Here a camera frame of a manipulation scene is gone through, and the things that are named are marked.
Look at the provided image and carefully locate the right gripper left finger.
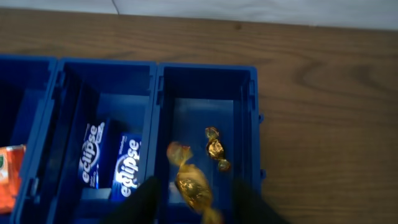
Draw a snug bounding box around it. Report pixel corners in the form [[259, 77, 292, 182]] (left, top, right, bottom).
[[102, 175, 162, 224]]

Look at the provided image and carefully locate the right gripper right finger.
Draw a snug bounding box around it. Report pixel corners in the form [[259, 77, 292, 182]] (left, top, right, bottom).
[[231, 179, 290, 224]]

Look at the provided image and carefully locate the blue candy pack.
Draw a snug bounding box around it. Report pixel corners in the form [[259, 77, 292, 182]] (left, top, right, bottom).
[[110, 132, 142, 202], [77, 119, 109, 190]]

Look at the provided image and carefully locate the gold candy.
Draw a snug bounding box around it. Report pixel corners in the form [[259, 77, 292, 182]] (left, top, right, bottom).
[[204, 126, 232, 172], [166, 141, 223, 224]]

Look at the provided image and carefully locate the blue tray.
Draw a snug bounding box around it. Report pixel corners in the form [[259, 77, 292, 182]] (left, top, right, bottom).
[[0, 54, 266, 224]]

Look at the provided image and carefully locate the orange candy box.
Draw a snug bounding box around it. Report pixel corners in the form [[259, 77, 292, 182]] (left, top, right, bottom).
[[0, 144, 27, 215]]

